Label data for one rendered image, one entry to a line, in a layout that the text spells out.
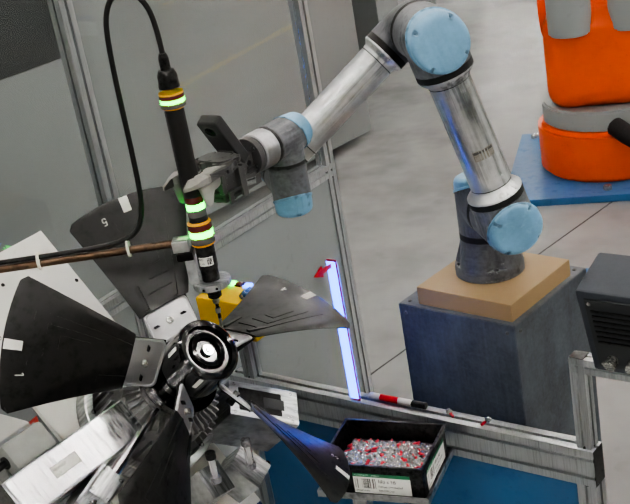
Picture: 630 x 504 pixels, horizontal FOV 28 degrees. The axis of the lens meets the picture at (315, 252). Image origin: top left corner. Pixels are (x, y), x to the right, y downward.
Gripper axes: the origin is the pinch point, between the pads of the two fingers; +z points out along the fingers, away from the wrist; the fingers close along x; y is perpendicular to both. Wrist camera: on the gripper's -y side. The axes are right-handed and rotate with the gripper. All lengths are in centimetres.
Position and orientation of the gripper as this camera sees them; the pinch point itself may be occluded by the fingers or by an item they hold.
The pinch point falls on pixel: (177, 183)
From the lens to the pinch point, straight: 219.1
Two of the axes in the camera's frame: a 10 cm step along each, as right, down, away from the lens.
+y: 1.6, 9.1, 3.8
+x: -8.0, -1.1, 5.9
